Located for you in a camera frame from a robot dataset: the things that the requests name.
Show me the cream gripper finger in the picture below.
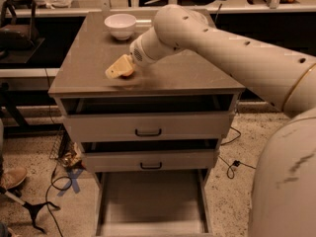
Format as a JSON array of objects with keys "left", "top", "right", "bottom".
[{"left": 105, "top": 54, "right": 134, "bottom": 79}]

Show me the orange fruit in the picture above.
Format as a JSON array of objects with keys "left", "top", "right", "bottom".
[{"left": 121, "top": 66, "right": 134, "bottom": 77}]

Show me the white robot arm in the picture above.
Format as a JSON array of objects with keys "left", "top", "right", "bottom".
[{"left": 106, "top": 5, "right": 316, "bottom": 237}]

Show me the grey drawer cabinet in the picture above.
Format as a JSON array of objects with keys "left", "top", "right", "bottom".
[{"left": 47, "top": 9, "right": 247, "bottom": 237}]

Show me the open bottom drawer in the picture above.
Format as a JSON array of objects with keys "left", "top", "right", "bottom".
[{"left": 94, "top": 170, "right": 213, "bottom": 237}]

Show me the white ceramic bowl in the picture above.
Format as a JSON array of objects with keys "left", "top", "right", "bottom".
[{"left": 104, "top": 14, "right": 136, "bottom": 40}]

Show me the black chair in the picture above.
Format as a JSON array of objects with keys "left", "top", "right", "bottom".
[{"left": 0, "top": 0, "right": 44, "bottom": 63}]

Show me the blue tape cross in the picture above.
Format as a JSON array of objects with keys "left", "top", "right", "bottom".
[{"left": 57, "top": 169, "right": 83, "bottom": 197}]

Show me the brown shoe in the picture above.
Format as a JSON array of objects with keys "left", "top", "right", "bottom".
[{"left": 0, "top": 167, "right": 27, "bottom": 190}]

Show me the black tripod foot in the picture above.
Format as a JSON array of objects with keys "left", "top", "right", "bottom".
[{"left": 0, "top": 187, "right": 59, "bottom": 234}]

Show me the top drawer with handle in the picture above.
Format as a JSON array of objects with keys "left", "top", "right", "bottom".
[{"left": 63, "top": 111, "right": 234, "bottom": 142}]

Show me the drawer with handle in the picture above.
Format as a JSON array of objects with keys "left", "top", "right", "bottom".
[
  {"left": 63, "top": 111, "right": 234, "bottom": 142},
  {"left": 83, "top": 139, "right": 218, "bottom": 172}
]

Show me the middle drawer with handle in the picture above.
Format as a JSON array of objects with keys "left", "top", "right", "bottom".
[{"left": 83, "top": 139, "right": 218, "bottom": 172}]

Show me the wire basket with items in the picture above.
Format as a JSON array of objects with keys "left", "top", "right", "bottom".
[{"left": 49, "top": 128, "right": 82, "bottom": 170}]

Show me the black cable left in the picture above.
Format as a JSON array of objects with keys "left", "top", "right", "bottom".
[{"left": 44, "top": 161, "right": 73, "bottom": 237}]

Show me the black power cable right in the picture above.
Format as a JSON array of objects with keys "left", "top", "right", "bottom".
[{"left": 218, "top": 126, "right": 257, "bottom": 180}]

